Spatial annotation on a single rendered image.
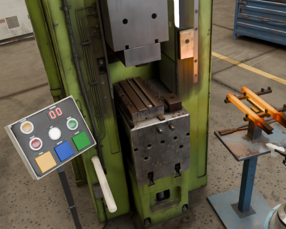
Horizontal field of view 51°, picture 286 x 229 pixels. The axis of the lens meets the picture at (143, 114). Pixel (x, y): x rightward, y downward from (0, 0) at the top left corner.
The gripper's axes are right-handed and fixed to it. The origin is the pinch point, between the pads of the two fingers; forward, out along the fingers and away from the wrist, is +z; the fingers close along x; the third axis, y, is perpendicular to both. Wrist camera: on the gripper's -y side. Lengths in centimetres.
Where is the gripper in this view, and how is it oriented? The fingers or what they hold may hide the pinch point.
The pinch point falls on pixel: (279, 138)
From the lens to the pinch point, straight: 160.8
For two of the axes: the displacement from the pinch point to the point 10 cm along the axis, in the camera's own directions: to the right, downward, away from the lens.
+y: 0.9, 8.3, 5.4
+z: -2.9, -5.0, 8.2
